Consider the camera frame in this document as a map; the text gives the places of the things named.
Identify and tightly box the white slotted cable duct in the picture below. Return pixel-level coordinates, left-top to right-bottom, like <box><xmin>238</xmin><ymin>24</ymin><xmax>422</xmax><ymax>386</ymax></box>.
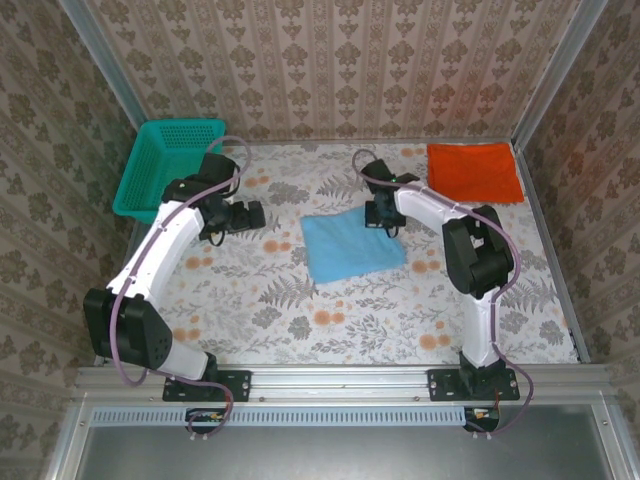
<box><xmin>92</xmin><ymin>405</ymin><xmax>469</xmax><ymax>428</ymax></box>

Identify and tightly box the folded orange t-shirt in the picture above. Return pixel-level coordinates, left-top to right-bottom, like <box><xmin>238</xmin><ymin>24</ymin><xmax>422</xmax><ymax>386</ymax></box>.
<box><xmin>426</xmin><ymin>142</ymin><xmax>526</xmax><ymax>204</ymax></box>

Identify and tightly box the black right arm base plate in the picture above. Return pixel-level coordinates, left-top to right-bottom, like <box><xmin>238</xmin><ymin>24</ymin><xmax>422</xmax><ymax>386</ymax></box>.
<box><xmin>427</xmin><ymin>368</ymin><xmax>521</xmax><ymax>403</ymax></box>

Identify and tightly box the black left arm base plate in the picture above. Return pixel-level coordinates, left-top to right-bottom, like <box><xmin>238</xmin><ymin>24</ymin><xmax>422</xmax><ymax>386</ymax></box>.
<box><xmin>162</xmin><ymin>369</ymin><xmax>252</xmax><ymax>403</ymax></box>

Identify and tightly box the aluminium table back rail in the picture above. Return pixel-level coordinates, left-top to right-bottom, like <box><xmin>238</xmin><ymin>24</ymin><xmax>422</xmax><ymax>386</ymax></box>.
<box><xmin>224</xmin><ymin>137</ymin><xmax>517</xmax><ymax>149</ymax></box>

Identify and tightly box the light blue printed t-shirt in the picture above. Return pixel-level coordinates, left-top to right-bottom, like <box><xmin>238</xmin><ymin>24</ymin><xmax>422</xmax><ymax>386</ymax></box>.
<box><xmin>299</xmin><ymin>207</ymin><xmax>407</xmax><ymax>285</ymax></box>

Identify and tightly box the aluminium frame post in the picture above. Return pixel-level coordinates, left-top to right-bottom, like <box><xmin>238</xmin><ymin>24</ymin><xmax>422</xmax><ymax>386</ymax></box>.
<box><xmin>57</xmin><ymin>0</ymin><xmax>166</xmax><ymax>156</ymax></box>
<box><xmin>512</xmin><ymin>0</ymin><xmax>610</xmax><ymax>151</ymax></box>

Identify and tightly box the aluminium mounting rail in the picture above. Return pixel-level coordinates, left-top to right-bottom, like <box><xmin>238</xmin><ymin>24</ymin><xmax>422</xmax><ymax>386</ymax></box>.
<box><xmin>72</xmin><ymin>363</ymin><xmax>614</xmax><ymax>404</ymax></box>

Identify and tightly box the teal plastic basket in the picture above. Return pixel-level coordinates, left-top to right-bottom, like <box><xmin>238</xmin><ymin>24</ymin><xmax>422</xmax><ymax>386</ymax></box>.
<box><xmin>112</xmin><ymin>119</ymin><xmax>229</xmax><ymax>225</ymax></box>

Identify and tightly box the grey metal panel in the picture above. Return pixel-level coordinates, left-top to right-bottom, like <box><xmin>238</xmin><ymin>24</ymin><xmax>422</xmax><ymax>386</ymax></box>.
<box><xmin>47</xmin><ymin>404</ymin><xmax>640</xmax><ymax>480</ymax></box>

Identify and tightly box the black cable connector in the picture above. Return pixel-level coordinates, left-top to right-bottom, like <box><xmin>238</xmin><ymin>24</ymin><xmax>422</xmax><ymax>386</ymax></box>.
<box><xmin>185</xmin><ymin>408</ymin><xmax>227</xmax><ymax>434</ymax></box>
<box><xmin>463</xmin><ymin>407</ymin><xmax>501</xmax><ymax>432</ymax></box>

